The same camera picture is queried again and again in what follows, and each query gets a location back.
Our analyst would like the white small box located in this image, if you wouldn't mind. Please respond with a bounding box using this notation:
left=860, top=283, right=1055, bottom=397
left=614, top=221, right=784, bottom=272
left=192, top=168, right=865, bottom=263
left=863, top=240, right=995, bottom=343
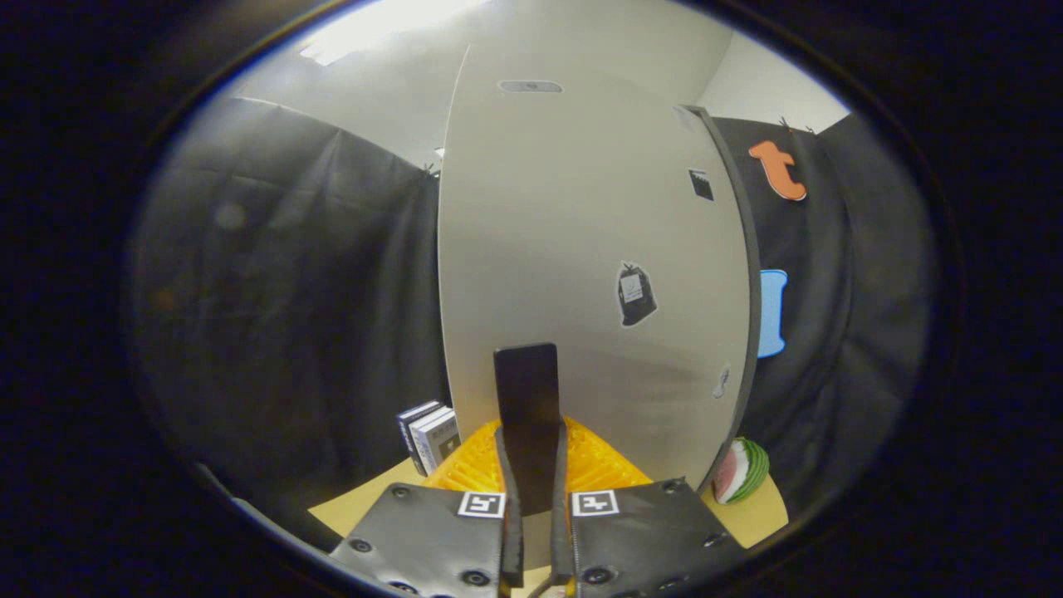
left=410, top=407, right=463, bottom=477

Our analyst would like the white shoe cabinet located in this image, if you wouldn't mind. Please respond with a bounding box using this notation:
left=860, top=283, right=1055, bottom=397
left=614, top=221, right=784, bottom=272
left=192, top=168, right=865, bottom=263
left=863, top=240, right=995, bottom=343
left=674, top=105, right=762, bottom=493

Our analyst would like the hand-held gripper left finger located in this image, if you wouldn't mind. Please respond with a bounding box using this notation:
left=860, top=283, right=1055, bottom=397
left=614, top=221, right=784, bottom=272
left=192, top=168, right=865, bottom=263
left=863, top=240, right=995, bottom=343
left=330, top=344, right=530, bottom=598

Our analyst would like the toy watermelon slice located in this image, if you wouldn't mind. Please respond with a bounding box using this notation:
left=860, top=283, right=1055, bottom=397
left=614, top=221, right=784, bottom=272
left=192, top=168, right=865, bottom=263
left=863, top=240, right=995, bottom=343
left=712, top=437, right=772, bottom=506

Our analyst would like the dark blue small box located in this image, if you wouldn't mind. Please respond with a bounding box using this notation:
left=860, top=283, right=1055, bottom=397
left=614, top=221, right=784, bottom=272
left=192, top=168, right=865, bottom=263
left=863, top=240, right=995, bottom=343
left=396, top=400, right=444, bottom=474

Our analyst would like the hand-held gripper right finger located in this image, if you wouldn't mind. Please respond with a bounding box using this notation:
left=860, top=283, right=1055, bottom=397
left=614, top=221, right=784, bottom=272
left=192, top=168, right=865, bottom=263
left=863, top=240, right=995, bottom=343
left=528, top=344, right=747, bottom=598

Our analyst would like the ceiling light panel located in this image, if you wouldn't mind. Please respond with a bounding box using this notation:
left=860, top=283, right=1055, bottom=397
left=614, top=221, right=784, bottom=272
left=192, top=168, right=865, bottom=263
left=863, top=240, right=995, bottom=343
left=297, top=0, right=492, bottom=67

